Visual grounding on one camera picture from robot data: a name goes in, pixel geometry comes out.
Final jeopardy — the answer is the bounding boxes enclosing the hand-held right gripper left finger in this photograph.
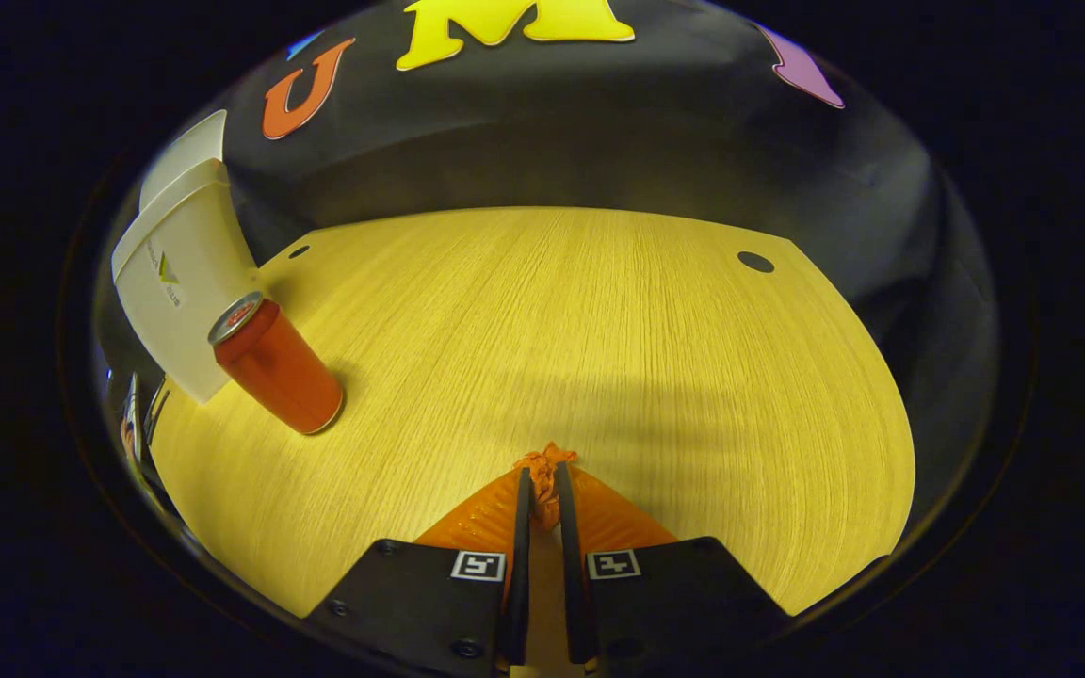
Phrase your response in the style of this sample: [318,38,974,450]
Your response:
[305,466,534,678]

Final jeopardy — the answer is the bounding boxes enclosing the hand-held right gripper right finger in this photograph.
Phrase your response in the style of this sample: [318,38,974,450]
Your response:
[555,461,793,678]

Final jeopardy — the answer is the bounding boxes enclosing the red pop can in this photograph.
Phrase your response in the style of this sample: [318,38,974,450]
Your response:
[207,291,347,437]

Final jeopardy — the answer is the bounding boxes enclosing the black backdrop cloth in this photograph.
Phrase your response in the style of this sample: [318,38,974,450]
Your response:
[90,0,1005,566]

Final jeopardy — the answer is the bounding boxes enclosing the orange paper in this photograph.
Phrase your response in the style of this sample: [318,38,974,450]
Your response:
[514,441,581,534]

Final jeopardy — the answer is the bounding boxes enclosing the white desktop garbage bin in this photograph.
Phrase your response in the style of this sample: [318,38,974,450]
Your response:
[110,109,267,405]

